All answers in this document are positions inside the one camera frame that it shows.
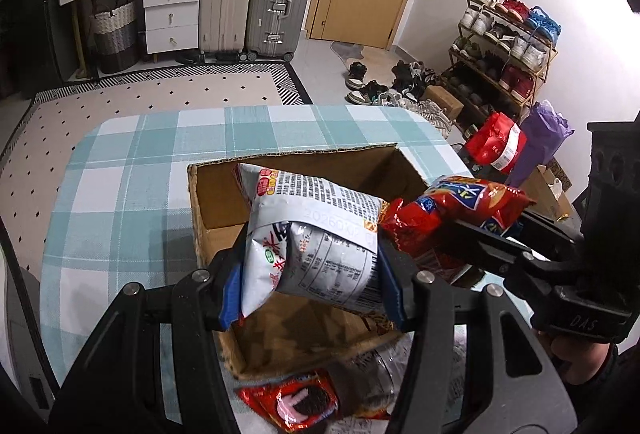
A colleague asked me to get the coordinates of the open carton with paper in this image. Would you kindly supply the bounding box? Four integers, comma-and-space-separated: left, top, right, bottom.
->
520, 164, 573, 222

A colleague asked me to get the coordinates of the metal shoe rack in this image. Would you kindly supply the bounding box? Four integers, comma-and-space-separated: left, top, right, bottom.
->
440, 0, 561, 129

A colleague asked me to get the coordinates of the clear red snack packet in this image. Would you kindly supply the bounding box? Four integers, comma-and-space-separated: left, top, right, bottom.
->
345, 344, 421, 420

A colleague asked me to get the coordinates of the beige hard suitcase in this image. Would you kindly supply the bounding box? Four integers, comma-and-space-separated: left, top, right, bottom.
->
199, 0, 257, 62

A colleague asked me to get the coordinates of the red shopping bag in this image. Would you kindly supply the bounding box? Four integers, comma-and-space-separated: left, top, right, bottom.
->
464, 111, 528, 175

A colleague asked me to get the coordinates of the dark cabinet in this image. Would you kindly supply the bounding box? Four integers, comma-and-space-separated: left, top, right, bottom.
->
0, 0, 76, 99

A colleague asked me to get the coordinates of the white drawer dresser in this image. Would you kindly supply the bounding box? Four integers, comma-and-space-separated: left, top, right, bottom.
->
56, 0, 202, 64

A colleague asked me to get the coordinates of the silver hard suitcase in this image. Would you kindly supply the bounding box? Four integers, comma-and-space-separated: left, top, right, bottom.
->
244, 0, 316, 62

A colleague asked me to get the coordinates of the woven laundry basket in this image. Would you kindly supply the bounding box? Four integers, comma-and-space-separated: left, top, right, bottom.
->
90, 0, 140, 74

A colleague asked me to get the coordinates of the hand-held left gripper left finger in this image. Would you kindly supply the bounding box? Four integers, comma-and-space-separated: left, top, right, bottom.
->
47, 224, 251, 434

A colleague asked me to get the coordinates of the blue sneakers pair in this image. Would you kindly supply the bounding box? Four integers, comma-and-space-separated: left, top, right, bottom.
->
525, 6, 562, 42

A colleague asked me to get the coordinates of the teal plaid tablecloth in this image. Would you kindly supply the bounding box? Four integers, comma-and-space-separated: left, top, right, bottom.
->
37, 104, 531, 434

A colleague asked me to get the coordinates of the brown cardboard box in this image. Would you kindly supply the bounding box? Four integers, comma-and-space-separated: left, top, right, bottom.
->
187, 144, 486, 377

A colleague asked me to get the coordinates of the purple bag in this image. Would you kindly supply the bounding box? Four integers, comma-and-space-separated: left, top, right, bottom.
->
505, 100, 576, 187

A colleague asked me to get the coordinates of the small brown carton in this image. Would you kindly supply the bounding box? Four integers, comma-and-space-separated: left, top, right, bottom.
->
424, 85, 465, 122

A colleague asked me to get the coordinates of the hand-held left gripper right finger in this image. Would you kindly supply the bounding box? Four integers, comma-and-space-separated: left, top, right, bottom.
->
375, 234, 586, 434

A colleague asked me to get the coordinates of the beige patterned rug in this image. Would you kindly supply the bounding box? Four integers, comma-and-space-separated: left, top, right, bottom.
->
0, 61, 313, 259

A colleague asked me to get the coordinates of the red sneakers pair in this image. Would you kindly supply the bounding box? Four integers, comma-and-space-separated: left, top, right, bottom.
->
495, 0, 531, 22

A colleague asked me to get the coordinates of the pile of loose shoes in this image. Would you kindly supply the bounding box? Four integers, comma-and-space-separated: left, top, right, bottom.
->
345, 60, 453, 139

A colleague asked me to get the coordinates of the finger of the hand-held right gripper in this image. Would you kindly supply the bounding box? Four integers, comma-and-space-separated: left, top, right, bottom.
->
440, 219, 561, 305
517, 209, 588, 265

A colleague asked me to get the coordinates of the grey door mat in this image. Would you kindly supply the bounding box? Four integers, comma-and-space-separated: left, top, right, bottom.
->
330, 41, 371, 69

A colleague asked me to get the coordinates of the grey white side cabinet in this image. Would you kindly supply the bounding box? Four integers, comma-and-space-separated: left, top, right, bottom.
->
0, 259, 56, 410

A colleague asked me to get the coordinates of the red crinkled snack packet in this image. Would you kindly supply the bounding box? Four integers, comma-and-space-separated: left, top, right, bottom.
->
377, 174, 536, 285

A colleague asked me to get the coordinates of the person's right hand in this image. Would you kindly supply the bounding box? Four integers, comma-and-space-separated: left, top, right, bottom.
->
547, 331, 621, 385

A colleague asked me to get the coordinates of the red cookie snack packet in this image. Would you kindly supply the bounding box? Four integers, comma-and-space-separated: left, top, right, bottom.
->
236, 369, 346, 434

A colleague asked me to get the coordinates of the white printed snack packet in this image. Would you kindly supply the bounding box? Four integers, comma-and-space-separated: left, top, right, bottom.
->
235, 163, 391, 319

